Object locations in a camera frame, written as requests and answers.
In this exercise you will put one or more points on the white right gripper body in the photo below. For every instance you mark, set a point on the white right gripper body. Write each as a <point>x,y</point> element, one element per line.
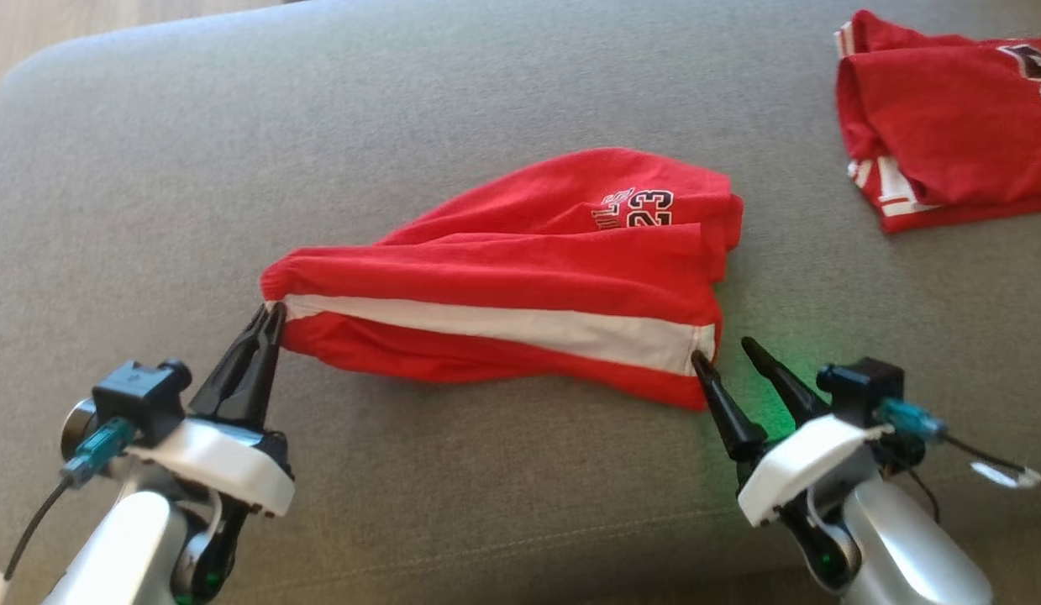
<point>793,470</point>

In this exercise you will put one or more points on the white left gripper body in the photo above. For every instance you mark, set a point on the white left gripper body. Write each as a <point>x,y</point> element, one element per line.
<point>226,466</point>

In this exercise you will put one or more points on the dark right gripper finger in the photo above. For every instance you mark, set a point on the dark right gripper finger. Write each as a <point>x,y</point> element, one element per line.
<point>734,420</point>
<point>789,386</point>

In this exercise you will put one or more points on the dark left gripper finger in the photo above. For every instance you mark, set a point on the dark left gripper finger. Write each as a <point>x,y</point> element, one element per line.
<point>255,386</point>
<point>222,378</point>

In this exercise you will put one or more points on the red shorts with white stripe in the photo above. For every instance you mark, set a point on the red shorts with white stripe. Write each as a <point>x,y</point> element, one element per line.
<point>503,277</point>

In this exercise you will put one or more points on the red jersey with white trim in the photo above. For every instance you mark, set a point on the red jersey with white trim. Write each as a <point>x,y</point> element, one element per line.
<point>948,118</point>

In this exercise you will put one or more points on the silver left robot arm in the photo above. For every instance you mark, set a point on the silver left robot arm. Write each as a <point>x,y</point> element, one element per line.
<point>125,555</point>

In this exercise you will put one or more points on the grey sofa seat cushion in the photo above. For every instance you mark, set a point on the grey sofa seat cushion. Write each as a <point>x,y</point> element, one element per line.
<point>486,504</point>

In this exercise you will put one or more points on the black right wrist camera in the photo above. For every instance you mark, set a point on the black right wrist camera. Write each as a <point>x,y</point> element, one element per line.
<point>864,386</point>

